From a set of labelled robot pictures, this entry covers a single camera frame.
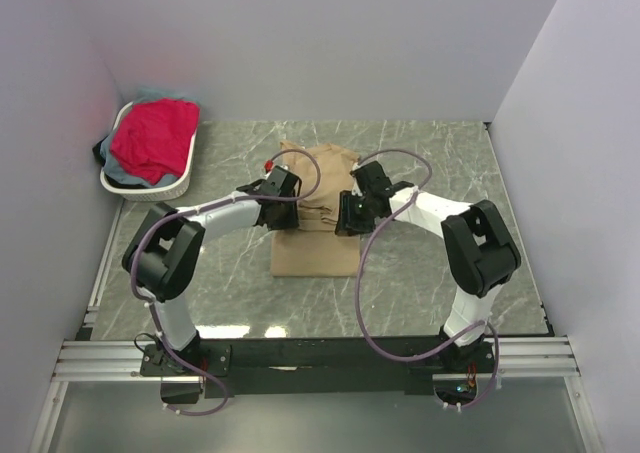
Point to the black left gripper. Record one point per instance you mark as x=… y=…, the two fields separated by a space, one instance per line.
x=291 y=221

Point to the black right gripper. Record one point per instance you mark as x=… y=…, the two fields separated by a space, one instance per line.
x=346 y=218

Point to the beige t shirt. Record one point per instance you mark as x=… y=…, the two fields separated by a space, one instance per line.
x=313 y=249

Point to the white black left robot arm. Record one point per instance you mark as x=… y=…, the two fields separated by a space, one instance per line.
x=162 y=256

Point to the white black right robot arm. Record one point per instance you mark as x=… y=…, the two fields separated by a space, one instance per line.
x=481 y=252

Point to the white perforated laundry basket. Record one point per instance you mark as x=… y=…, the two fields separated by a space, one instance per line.
x=164 y=193

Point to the red t shirt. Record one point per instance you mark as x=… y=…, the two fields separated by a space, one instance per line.
x=154 y=138

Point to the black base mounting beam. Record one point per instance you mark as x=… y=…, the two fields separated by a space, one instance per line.
x=306 y=366

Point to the black garment in basket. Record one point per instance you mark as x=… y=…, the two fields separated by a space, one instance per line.
x=115 y=176

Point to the grey blue t shirt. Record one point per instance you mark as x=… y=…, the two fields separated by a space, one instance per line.
x=150 y=145

